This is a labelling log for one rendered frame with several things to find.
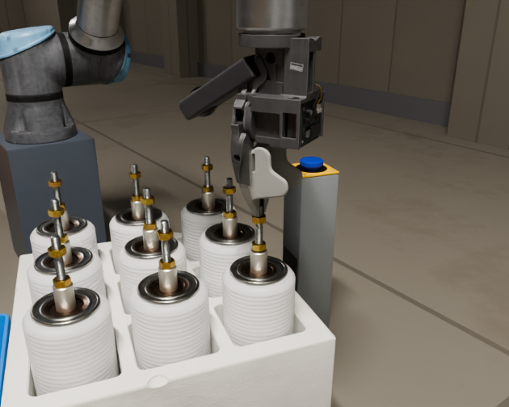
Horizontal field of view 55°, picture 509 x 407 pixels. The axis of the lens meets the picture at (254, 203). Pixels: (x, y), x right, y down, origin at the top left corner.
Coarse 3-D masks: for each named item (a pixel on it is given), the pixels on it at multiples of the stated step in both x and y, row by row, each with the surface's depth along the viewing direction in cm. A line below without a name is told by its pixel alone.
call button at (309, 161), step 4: (300, 160) 84; (304, 160) 83; (308, 160) 83; (312, 160) 83; (316, 160) 83; (320, 160) 83; (300, 164) 84; (304, 164) 83; (308, 164) 82; (312, 164) 82; (316, 164) 82; (320, 164) 82; (304, 168) 83; (308, 168) 83; (312, 168) 83; (316, 168) 83; (320, 168) 84
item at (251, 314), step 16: (224, 272) 65; (288, 272) 64; (224, 288) 64; (240, 288) 61; (256, 288) 60; (272, 288) 61; (288, 288) 62; (224, 304) 64; (240, 304) 61; (256, 304) 60; (272, 304) 61; (288, 304) 63; (224, 320) 65; (240, 320) 62; (256, 320) 61; (272, 320) 62; (288, 320) 64; (240, 336) 63; (256, 336) 62; (272, 336) 63
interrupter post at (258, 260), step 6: (252, 252) 62; (258, 252) 62; (264, 252) 62; (252, 258) 63; (258, 258) 62; (264, 258) 63; (252, 264) 63; (258, 264) 63; (264, 264) 63; (252, 270) 63; (258, 270) 63; (264, 270) 63
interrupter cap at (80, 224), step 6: (72, 216) 80; (78, 216) 80; (42, 222) 78; (48, 222) 78; (72, 222) 78; (78, 222) 78; (84, 222) 78; (36, 228) 76; (42, 228) 76; (48, 228) 76; (54, 228) 77; (72, 228) 77; (78, 228) 76; (84, 228) 76; (42, 234) 74; (48, 234) 73; (54, 234) 74; (72, 234) 74
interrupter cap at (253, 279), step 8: (248, 256) 67; (232, 264) 65; (240, 264) 65; (248, 264) 65; (272, 264) 65; (280, 264) 65; (232, 272) 63; (240, 272) 63; (248, 272) 64; (272, 272) 63; (280, 272) 63; (240, 280) 61; (248, 280) 61; (256, 280) 61; (264, 280) 61; (272, 280) 61; (280, 280) 62
